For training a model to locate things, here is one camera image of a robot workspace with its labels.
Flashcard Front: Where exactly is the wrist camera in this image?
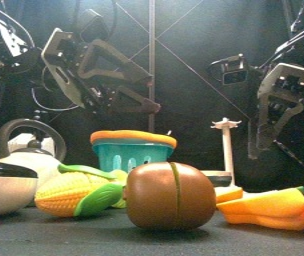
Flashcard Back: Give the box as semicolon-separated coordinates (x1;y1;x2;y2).
208;54;251;86
76;9;112;44

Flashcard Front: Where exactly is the grey vertical frame pole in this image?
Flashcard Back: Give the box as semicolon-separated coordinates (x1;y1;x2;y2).
148;0;156;133

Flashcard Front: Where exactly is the small dark round bowl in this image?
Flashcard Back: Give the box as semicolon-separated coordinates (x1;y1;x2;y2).
200;170;235;188

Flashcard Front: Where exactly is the orange flat toy slice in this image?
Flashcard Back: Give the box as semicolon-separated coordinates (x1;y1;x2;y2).
89;129;179;149

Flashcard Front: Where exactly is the white bowl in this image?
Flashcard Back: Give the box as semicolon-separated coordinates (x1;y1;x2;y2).
0;143;40;218

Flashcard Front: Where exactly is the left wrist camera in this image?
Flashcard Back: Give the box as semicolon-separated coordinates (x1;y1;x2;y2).
76;9;112;44

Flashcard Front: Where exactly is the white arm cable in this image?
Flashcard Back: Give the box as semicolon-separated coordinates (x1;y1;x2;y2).
29;65;81;113

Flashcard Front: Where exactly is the small orange squash piece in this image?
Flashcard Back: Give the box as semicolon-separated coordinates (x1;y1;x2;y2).
215;185;246;205

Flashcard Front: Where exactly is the white box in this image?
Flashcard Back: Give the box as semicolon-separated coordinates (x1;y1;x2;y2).
6;132;56;156

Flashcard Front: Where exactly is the yellow toy corn green husk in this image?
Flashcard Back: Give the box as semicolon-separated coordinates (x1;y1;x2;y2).
33;162;129;219

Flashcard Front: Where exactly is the white kettle with black handle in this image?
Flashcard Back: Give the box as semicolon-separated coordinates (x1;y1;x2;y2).
0;118;68;188

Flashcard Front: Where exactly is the brown toy kiwi green seam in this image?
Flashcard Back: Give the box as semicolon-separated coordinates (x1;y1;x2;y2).
124;161;218;232

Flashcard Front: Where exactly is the teal plastic basket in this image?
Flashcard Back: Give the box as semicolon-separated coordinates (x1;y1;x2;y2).
91;139;176;174

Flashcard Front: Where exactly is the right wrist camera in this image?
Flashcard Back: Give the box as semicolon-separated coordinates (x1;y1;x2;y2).
208;54;251;86

